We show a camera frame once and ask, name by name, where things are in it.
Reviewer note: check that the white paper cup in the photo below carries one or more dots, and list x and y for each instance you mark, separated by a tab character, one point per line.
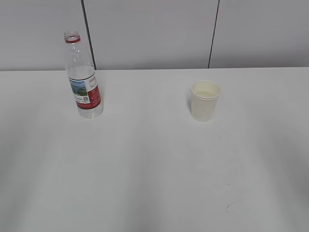
204	96

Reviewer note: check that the clear plastic water bottle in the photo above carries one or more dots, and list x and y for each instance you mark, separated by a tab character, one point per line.
81	74

